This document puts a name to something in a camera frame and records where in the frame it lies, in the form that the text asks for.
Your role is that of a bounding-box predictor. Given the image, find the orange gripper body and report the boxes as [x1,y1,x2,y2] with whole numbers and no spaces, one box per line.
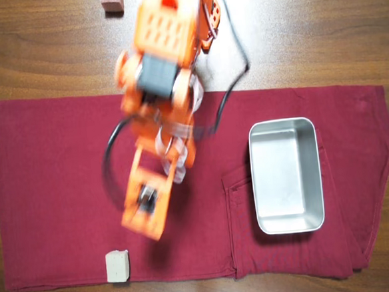
[129,102,199,173]

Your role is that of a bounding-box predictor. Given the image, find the beige speckled cube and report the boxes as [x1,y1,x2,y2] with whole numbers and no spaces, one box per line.
[104,248,132,286]

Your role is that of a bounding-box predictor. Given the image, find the dark red cloth trousers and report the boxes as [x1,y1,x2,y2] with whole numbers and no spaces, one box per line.
[0,73,389,292]

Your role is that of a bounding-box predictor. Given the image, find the pink sponge block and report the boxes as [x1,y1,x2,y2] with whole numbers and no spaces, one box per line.
[100,0,127,15]

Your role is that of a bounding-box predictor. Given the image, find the rectangular stainless steel tray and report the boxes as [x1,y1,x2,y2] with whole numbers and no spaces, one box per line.
[246,115,327,237]

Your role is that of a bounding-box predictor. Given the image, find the white servo wires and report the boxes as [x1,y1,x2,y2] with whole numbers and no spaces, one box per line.
[150,72,212,187]

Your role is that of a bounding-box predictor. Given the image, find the orange gripper camera mount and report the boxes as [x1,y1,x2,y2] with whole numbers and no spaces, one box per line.
[115,145,183,245]

